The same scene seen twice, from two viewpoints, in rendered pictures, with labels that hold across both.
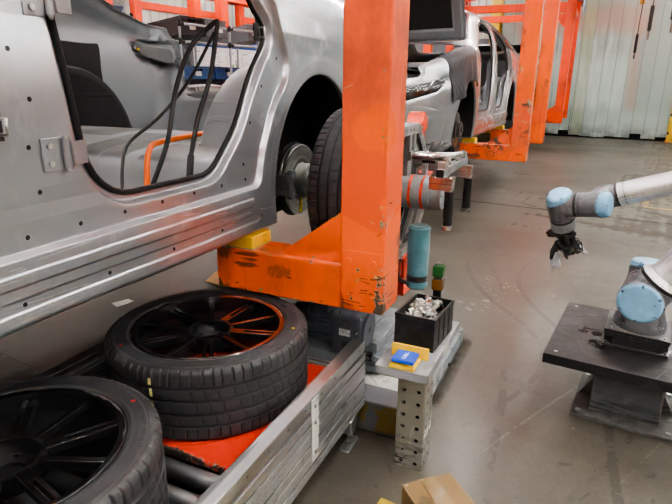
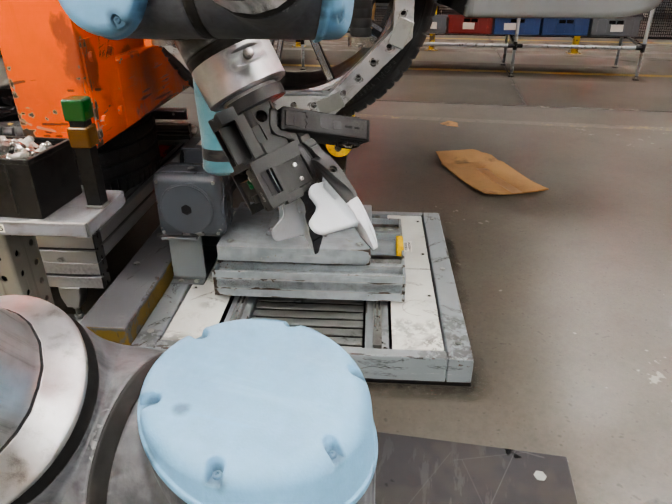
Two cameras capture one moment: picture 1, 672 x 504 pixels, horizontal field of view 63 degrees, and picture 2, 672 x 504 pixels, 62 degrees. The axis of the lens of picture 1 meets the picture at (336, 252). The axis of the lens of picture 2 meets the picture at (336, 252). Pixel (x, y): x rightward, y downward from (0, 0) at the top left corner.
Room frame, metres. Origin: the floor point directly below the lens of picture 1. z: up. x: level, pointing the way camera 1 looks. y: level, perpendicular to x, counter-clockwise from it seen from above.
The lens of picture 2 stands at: (1.93, -1.48, 0.88)
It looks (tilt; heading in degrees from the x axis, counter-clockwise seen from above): 28 degrees down; 69
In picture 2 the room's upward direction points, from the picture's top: straight up
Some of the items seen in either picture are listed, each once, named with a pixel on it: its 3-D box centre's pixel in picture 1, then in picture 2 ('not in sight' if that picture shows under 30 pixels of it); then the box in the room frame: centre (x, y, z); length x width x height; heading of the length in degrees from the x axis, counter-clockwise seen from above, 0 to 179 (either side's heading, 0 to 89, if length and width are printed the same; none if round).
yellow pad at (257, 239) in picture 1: (247, 237); not in sight; (2.03, 0.34, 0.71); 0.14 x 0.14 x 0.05; 65
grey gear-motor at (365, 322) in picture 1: (323, 334); (211, 201); (2.12, 0.05, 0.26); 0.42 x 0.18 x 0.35; 65
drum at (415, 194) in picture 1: (419, 191); not in sight; (2.24, -0.34, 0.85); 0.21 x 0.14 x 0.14; 65
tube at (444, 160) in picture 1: (427, 150); not in sight; (2.13, -0.35, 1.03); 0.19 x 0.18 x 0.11; 65
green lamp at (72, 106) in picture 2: (439, 270); (77, 108); (1.85, -0.37, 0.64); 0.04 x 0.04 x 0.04; 65
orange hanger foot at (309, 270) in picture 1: (286, 246); (125, 38); (1.96, 0.19, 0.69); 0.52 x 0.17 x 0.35; 65
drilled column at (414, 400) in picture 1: (414, 408); (19, 303); (1.64, -0.27, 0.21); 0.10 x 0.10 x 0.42; 65
